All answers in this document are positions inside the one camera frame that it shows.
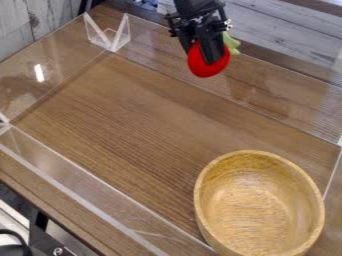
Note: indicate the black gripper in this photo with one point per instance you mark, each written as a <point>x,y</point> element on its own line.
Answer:
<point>193,12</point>

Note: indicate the black table clamp bracket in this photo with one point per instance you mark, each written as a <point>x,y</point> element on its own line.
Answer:
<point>41,243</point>

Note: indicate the red felt strawberry toy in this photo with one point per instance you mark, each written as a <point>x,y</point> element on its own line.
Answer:
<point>197,66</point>

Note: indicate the clear acrylic tray walls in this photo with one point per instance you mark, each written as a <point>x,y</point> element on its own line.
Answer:
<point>111,130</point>

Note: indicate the clear acrylic corner bracket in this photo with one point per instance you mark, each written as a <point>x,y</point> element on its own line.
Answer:
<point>109,39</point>

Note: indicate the oval wooden bowl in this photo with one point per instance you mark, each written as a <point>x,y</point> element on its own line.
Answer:
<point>258,205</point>

